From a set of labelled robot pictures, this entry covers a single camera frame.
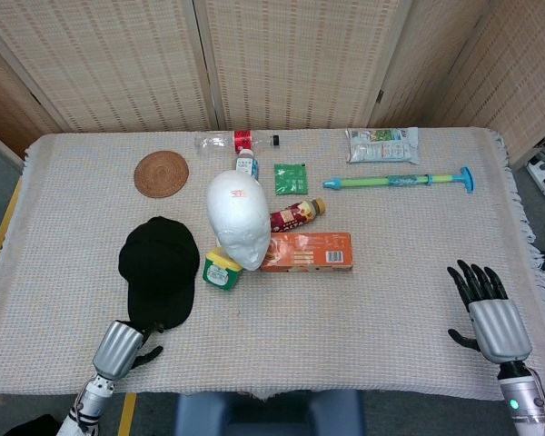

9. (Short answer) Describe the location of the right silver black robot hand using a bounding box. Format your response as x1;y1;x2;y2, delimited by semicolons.
446;259;533;364

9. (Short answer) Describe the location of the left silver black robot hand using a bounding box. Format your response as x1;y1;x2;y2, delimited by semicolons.
92;319;165;381

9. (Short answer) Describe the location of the black baseball cap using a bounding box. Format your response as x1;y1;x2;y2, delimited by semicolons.
118;215;202;331

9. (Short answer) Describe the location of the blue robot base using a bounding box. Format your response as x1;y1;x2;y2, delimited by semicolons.
173;389;365;436

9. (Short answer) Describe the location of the white foam mannequin head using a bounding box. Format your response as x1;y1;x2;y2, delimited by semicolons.
206;170;273;273

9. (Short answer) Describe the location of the brown drink bottle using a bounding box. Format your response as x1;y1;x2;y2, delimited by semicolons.
268;197;327;234

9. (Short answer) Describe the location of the green jar with yellow lid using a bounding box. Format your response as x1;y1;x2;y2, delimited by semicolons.
202;247;244;292

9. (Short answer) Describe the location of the white woven tablecloth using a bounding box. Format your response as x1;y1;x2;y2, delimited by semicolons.
0;126;545;402

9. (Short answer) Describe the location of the green blue toy water pump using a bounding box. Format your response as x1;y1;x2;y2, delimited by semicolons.
322;166;475;194

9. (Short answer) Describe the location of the round woven rattan coaster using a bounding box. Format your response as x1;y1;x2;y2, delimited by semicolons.
134;150;190;199

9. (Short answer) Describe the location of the orange cardboard box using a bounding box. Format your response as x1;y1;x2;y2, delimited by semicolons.
259;232;354;273

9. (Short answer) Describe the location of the white green snack bag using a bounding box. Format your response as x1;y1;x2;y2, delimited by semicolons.
345;126;421;165

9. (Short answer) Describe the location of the white bottle with blue label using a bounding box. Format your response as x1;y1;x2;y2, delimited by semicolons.
234;148;260;181

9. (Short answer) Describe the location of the clear bottle with red label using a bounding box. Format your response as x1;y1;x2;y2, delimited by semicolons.
193;129;282;154

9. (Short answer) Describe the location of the green sachet packet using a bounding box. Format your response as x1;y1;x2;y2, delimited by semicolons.
273;163;311;196

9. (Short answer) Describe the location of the wicker folding screen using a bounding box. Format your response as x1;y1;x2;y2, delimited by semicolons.
0;0;545;170

